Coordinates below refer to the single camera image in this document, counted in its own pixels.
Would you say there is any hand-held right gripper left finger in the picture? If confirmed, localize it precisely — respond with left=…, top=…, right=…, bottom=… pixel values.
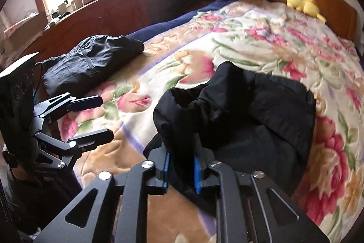
left=34, top=150, right=171, bottom=243

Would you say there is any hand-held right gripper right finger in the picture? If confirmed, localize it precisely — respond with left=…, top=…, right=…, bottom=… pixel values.
left=193, top=156, right=331, bottom=243

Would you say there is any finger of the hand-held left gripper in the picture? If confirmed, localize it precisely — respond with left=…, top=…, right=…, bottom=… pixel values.
left=35, top=92, right=104, bottom=122
left=35, top=128, right=115, bottom=168

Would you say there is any navy trench coat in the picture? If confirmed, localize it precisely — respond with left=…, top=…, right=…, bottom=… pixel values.
left=153, top=60, right=317, bottom=211

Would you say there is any black folded garment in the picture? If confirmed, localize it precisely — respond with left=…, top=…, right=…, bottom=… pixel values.
left=41, top=35, right=145, bottom=99

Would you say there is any cardboard box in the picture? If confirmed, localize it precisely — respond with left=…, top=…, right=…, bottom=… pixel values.
left=2, top=10, right=49, bottom=53

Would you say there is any long wooden desk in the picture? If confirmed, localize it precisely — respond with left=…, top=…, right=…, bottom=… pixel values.
left=0, top=0, right=217, bottom=68

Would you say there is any navy blue bed sheet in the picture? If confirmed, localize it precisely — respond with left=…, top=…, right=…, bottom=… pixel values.
left=125, top=0, right=238, bottom=45

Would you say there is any floral blanket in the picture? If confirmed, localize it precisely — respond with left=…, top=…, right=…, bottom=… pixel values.
left=57, top=0, right=364, bottom=243

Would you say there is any yellow plush toy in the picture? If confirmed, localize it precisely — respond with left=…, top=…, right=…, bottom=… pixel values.
left=286, top=0, right=327, bottom=23

